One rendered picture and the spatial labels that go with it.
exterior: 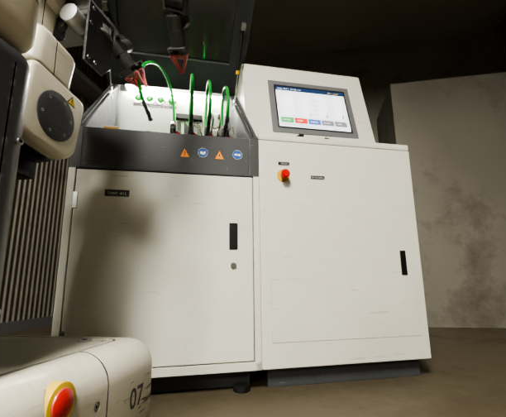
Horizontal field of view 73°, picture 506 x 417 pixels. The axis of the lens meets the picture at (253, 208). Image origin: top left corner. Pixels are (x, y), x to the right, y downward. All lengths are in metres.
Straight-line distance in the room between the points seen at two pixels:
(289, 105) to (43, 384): 1.63
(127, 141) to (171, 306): 0.63
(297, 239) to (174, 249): 0.47
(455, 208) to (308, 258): 2.14
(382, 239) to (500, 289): 1.96
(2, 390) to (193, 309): 0.85
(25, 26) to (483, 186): 3.29
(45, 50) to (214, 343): 0.99
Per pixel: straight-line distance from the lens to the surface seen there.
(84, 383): 0.58
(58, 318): 1.33
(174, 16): 1.42
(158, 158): 1.35
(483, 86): 3.81
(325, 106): 1.96
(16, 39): 0.58
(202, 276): 1.27
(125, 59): 1.61
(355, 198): 1.50
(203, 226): 1.29
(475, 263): 3.32
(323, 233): 1.40
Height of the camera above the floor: 0.39
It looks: 12 degrees up
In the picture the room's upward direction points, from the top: 1 degrees counter-clockwise
